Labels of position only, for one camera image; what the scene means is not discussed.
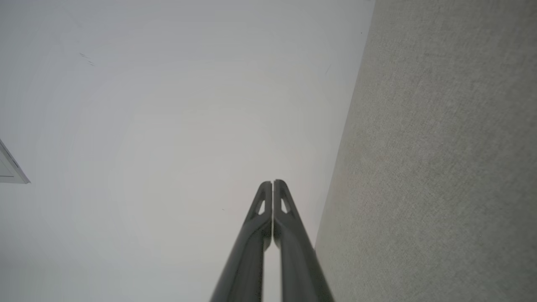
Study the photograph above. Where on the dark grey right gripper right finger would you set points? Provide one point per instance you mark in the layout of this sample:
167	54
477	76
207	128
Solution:
298	260

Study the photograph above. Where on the grey fabric surface cover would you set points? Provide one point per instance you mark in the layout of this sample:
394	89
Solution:
440	159

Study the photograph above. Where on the white panel corner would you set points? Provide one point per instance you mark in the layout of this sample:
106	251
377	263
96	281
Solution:
8	170

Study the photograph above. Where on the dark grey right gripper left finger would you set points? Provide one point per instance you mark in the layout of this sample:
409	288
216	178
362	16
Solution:
247	260

